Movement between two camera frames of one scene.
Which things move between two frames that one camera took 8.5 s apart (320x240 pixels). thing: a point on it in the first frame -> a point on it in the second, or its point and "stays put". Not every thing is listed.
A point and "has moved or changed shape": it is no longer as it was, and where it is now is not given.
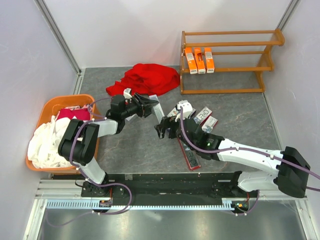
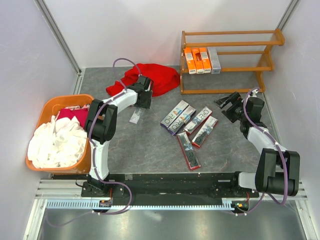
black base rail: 180,186 stays put
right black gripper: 172,123 -> 235,99
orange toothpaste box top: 209,63 has moved or changed shape
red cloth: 147,79 stays put
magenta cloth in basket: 82,114 stays put
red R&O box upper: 203,115 stays put
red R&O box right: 209,124 stays put
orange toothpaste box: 191,60 stays put
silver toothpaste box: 153,97 -> 136,115
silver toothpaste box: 159,112 -> 214,60
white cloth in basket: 43,149 stays put
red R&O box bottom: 189,155 stays put
